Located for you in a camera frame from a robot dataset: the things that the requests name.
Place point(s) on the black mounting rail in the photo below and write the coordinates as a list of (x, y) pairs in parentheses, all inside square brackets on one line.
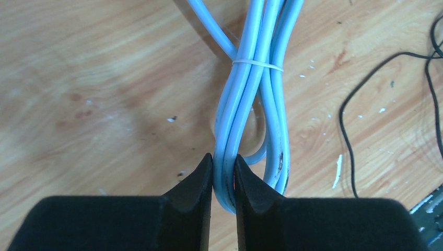
[(427, 215)]

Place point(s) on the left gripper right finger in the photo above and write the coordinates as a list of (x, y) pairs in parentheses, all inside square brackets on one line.
[(266, 220)]

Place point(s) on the black charger with cable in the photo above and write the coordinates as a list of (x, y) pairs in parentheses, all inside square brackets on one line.
[(392, 115)]

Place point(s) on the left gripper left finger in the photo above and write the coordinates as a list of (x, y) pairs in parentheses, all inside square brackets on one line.
[(177, 220)]

